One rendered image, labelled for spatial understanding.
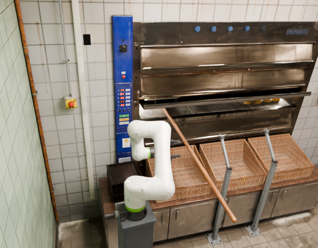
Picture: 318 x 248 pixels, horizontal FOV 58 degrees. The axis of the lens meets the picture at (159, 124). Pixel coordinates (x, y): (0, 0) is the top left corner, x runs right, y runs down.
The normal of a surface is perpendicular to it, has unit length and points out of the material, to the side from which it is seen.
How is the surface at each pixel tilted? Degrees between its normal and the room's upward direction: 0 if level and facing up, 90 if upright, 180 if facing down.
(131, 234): 90
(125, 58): 90
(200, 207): 90
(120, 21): 90
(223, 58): 70
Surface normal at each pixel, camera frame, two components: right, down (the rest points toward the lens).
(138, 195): 0.07, 0.48
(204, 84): 0.27, 0.17
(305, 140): 0.27, 0.49
